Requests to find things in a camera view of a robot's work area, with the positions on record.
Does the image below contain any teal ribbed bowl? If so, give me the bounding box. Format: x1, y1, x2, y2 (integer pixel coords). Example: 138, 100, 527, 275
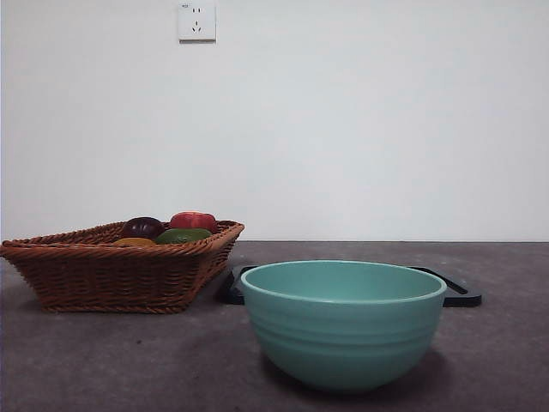
239, 258, 449, 394

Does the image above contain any green lime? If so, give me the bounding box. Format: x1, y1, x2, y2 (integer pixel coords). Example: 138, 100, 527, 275
154, 227, 214, 245

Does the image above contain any dark purple plum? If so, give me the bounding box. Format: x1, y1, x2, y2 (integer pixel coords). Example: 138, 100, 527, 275
121, 215, 166, 241

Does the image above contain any red apple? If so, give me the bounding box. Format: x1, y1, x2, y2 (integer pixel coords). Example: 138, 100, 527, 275
168, 210, 219, 235

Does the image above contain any brown wicker basket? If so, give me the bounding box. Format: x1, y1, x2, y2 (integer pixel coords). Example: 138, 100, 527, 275
0, 219, 246, 314

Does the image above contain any dark rectangular tray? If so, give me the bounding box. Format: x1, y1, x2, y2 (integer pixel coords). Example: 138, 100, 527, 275
220, 264, 483, 308

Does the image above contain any white wall socket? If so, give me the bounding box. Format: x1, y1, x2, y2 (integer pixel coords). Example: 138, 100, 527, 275
178, 0, 218, 43

